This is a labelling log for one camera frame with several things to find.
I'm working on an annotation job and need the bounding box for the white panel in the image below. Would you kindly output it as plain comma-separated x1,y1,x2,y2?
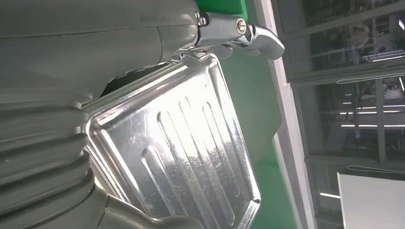
337,172,405,229

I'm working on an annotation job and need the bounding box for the green conveyor belt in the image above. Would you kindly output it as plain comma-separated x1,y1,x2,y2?
253,135,304,229

